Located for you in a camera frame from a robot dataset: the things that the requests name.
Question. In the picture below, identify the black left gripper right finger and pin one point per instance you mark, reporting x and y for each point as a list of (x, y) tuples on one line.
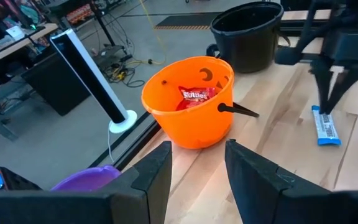
[(291, 205)]

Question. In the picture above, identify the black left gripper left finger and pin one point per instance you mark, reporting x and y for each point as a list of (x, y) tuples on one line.
[(73, 208)]

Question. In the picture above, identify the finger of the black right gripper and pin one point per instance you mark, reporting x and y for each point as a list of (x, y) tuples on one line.
[(322, 81), (350, 81)]

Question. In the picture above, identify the white blue Hershey's bar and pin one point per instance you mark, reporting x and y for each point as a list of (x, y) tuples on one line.
[(326, 129)]

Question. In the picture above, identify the red Skittles packet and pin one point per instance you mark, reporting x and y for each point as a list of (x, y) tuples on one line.
[(196, 96)]

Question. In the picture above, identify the purple plastic bucket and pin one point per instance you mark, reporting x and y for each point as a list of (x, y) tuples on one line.
[(89, 179)]

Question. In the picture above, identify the black case with red device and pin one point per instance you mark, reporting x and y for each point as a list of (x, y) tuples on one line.
[(17, 183)]

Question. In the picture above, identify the black pumpkin face bucket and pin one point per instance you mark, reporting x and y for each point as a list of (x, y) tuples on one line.
[(247, 49)]

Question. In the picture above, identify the black cabinet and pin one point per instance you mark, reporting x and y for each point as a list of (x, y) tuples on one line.
[(57, 84)]

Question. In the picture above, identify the orange pumpkin face bucket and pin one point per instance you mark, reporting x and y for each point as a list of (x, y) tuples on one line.
[(191, 127)]

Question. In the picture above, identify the white black tower stand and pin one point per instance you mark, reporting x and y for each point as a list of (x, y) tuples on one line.
[(89, 74)]

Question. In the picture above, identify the wooden top desk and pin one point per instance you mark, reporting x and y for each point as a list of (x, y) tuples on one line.
[(17, 43)]

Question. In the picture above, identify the black tripod stand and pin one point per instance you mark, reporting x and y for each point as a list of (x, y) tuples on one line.
[(102, 28)]

